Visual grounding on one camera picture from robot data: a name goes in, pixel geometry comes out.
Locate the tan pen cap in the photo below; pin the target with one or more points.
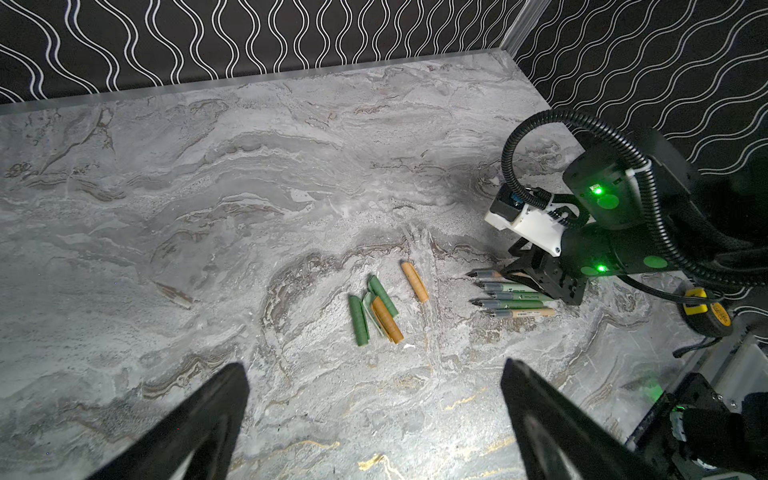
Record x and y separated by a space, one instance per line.
386 321

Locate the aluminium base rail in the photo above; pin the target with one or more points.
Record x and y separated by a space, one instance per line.
720 384

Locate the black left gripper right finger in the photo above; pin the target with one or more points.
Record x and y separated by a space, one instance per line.
550 430

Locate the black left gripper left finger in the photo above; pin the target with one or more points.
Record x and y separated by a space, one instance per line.
201 432

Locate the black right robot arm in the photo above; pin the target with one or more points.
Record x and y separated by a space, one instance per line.
636 210

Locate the yellow black tape measure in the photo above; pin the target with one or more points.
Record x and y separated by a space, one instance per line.
709 320

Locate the dark green pen cap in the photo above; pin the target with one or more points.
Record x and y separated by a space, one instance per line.
359 321

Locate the dark green pen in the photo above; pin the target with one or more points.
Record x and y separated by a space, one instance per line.
520 296

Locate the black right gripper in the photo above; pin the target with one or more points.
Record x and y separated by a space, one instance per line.
534 267

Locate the light green pen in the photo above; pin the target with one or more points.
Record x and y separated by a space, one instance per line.
500 287

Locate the tan pen cap apart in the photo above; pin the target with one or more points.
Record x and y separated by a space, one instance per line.
415 281

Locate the light green pen cap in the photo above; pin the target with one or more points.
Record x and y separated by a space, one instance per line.
371 314

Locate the tan pen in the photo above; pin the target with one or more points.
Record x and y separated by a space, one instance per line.
486 275
521 313

